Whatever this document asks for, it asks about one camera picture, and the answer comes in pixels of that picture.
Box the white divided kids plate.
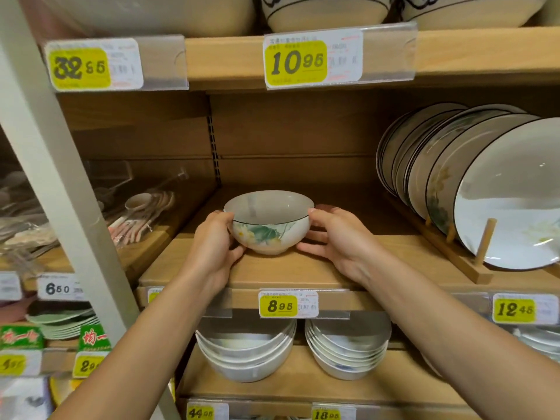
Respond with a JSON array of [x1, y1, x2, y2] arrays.
[[0, 378, 53, 420]]

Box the blue patterned white bowl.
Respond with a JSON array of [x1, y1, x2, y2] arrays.
[[258, 0, 397, 34], [395, 0, 552, 31]]

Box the white price tag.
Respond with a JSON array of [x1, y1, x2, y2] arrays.
[[37, 273, 88, 302], [0, 271, 23, 302]]

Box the stack of large white dishes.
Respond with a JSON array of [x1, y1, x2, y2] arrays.
[[43, 0, 257, 39]]

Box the white black-rimmed floral bowl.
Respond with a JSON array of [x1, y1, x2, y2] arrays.
[[223, 190, 316, 257]]

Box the bundle of pink ceramic spoons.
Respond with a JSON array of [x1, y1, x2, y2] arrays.
[[104, 190, 177, 250]]

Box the stack of pale green plates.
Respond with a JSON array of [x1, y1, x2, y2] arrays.
[[25, 301, 100, 342]]

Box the person's right hand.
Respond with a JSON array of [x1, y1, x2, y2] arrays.
[[297, 207, 386, 287]]

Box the person's right forearm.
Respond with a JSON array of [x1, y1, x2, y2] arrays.
[[360, 253, 560, 420]]

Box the row of black-rimmed floral plates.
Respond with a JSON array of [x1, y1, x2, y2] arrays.
[[375, 102, 560, 272]]

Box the wooden plate rack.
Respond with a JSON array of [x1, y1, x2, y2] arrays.
[[384, 194, 498, 285]]

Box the person's left hand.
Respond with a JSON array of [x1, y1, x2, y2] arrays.
[[181, 210, 247, 296]]

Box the person's left forearm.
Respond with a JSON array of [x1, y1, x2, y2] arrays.
[[48, 266, 219, 420]]

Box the green sign price tag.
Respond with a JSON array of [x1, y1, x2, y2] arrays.
[[0, 324, 44, 377], [72, 323, 113, 380]]

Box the stack of large white bowls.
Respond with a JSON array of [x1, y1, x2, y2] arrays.
[[194, 317, 298, 384]]

